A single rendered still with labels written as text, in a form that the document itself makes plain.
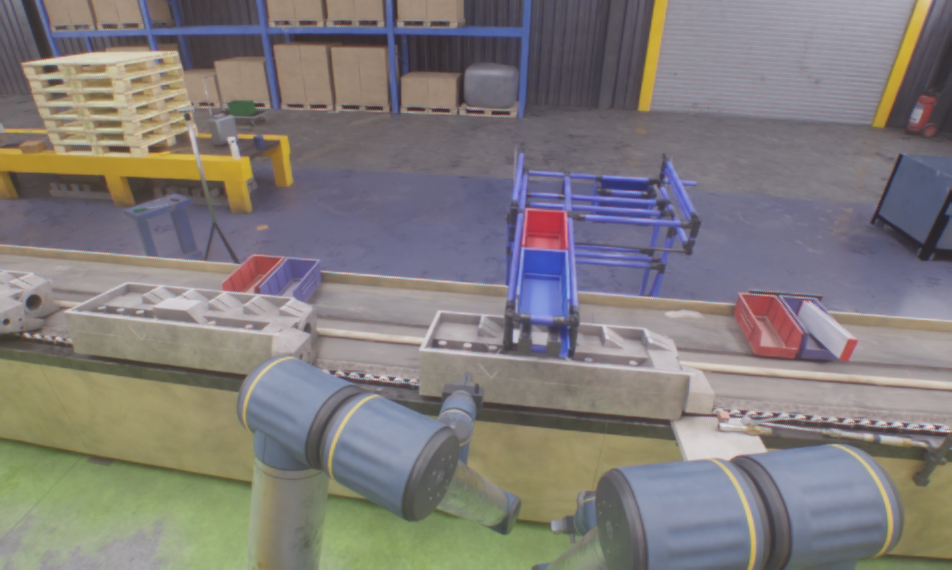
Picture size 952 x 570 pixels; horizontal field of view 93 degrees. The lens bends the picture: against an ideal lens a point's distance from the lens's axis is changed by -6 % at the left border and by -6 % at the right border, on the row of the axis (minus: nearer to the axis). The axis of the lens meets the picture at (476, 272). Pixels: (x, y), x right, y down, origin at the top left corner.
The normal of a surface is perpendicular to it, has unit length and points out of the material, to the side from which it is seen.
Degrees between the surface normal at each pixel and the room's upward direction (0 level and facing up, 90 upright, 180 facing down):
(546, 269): 94
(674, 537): 44
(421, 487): 86
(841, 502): 31
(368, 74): 90
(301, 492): 80
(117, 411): 90
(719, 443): 0
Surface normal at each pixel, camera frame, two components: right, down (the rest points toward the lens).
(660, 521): 0.06, -0.55
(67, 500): 0.01, -0.87
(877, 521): 0.09, -0.15
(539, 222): -0.13, 0.55
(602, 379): -0.12, 0.34
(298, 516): 0.47, 0.25
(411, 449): -0.14, -0.68
